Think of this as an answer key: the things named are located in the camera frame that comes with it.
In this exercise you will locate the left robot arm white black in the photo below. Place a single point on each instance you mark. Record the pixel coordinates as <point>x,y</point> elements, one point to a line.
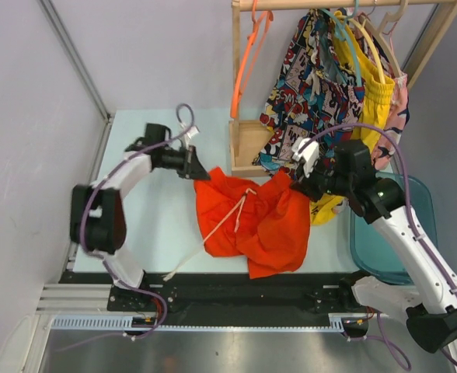
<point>97,220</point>

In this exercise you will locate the comic print shorts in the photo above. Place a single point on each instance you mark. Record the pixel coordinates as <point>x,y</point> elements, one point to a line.
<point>313,92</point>

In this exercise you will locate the pink patterned shorts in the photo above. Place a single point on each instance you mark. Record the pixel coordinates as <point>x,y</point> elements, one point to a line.
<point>399,114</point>

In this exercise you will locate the aluminium corner post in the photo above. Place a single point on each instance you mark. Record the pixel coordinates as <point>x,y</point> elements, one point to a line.
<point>75,58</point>

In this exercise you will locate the wooden clothes rack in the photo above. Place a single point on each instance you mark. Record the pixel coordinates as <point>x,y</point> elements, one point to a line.
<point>247,137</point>

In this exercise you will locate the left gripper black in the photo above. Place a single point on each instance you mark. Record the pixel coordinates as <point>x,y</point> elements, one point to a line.
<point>190,159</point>

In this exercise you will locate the teal plastic hanger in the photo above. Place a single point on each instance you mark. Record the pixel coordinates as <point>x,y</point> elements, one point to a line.
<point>342,27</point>

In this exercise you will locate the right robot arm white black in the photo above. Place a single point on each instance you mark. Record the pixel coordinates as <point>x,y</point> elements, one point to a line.
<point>382,204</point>

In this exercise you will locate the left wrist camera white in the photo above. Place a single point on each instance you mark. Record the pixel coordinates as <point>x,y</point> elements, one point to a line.
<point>188,133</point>

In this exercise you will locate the orange plastic hanger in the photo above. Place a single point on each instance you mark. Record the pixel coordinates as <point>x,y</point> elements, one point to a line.
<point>255,41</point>

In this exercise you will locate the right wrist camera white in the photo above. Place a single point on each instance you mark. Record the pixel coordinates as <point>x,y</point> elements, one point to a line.
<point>306,153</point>

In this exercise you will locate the yellow plastic hanger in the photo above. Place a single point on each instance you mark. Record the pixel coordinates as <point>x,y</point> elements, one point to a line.
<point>369,40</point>

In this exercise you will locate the beige plastic hanger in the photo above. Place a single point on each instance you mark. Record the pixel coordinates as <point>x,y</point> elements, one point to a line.
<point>378,32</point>

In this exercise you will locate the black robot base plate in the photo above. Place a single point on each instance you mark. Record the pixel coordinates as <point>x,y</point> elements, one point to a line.
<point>198,315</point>

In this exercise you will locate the white cable duct strip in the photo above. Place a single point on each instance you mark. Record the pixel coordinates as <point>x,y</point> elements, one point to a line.
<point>232,328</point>

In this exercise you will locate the aluminium frame rail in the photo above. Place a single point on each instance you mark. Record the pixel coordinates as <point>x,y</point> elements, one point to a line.
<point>73,299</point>

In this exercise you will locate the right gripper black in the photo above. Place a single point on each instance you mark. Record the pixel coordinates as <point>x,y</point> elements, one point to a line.
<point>305,186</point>

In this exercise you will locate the yellow shorts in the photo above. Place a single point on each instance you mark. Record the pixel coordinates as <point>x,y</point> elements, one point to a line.
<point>375,111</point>

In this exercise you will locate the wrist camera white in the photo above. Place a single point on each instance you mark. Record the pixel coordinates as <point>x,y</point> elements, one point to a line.
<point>188,133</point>
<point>306,153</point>

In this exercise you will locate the orange shorts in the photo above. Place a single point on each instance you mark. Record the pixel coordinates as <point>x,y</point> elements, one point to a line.
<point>268,224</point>

